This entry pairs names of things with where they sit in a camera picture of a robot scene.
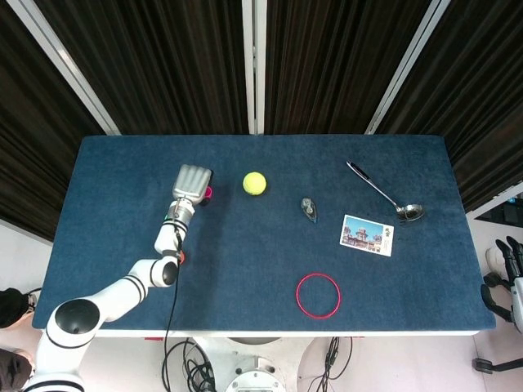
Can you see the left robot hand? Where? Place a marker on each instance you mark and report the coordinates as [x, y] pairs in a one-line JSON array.
[[192, 181]]

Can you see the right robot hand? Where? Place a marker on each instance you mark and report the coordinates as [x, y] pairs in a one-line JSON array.
[[517, 302]]

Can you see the magenta plastic cup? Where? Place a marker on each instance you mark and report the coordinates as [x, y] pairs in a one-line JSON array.
[[209, 194]]

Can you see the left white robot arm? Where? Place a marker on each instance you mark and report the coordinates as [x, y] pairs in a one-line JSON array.
[[114, 294]]

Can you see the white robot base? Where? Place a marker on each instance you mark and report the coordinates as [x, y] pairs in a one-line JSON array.
[[253, 367]]

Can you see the yellow tennis ball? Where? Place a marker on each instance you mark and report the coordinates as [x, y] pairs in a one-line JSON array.
[[254, 183]]

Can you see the black caster leg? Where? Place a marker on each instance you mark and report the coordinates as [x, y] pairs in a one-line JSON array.
[[484, 364]]

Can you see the orange plastic cup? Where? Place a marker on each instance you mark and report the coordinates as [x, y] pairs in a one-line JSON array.
[[182, 258]]

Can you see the dark background equipment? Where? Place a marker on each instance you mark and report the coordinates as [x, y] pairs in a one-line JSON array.
[[510, 210]]

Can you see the clear correction tape dispenser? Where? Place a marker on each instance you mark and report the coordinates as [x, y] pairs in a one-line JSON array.
[[309, 209]]

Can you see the blue table cloth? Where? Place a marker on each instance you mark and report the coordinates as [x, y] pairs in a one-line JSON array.
[[253, 286]]

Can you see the dark brown curtain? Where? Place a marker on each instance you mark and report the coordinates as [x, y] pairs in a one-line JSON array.
[[335, 61], [482, 102], [32, 122], [163, 61]]

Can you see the building photo postcard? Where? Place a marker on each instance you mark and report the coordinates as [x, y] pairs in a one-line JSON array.
[[366, 235]]

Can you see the person in dark clothes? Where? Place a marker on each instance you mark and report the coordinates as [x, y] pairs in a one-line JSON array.
[[10, 306]]

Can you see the white frame post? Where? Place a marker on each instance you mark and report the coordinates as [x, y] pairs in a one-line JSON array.
[[69, 65], [253, 61], [408, 65]]

